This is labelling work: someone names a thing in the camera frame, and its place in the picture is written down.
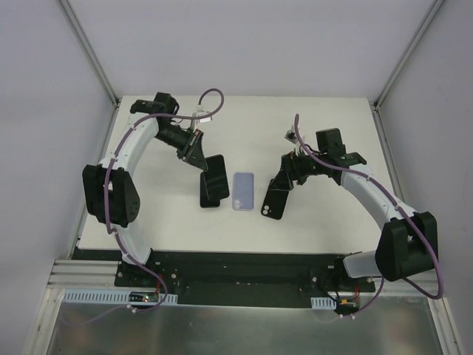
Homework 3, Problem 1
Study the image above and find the black smartphone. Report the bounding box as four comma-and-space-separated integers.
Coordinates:
200, 172, 220, 209
261, 187, 289, 220

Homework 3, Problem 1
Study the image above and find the lilac phone case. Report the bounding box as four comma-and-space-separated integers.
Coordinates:
232, 172, 254, 211

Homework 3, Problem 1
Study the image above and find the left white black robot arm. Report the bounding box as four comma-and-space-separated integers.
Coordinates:
82, 92, 208, 265

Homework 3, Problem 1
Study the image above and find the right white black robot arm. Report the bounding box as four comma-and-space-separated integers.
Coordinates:
261, 128, 438, 281

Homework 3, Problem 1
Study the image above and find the reflective metal sheet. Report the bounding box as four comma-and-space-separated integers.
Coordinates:
48, 297, 443, 354

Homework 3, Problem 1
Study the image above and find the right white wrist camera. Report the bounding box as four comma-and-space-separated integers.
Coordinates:
285, 126, 300, 145

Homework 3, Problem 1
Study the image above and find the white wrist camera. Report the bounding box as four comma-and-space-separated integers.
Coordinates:
191, 104, 213, 123
285, 126, 300, 145

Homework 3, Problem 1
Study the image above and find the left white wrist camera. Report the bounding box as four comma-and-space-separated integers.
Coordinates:
191, 104, 213, 123

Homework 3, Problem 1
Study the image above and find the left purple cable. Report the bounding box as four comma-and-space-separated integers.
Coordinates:
103, 88, 225, 315

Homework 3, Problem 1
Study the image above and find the purple cable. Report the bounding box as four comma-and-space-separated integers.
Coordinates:
293, 113, 446, 319
103, 88, 225, 315

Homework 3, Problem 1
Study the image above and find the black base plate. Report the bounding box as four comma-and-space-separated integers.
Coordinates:
72, 248, 375, 308

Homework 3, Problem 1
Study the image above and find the right white cable duct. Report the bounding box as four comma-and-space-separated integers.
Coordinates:
310, 297, 337, 311

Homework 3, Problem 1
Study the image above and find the white cable duct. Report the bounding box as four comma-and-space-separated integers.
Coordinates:
63, 289, 178, 306
310, 297, 337, 311

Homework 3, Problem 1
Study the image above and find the left aluminium frame post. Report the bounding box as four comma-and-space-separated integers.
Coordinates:
56, 0, 120, 107

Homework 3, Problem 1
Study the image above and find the aluminium frame post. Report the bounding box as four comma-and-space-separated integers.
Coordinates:
56, 0, 120, 107
372, 0, 446, 111

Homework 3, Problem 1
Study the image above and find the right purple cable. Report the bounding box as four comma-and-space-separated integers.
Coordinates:
293, 113, 446, 319

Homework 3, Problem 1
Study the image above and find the aluminium rail profile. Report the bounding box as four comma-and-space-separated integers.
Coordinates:
47, 260, 120, 288

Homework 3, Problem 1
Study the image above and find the left white cable duct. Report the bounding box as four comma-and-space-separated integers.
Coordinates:
63, 289, 178, 306

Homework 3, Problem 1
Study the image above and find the right aluminium frame post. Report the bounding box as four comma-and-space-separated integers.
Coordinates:
372, 0, 446, 111

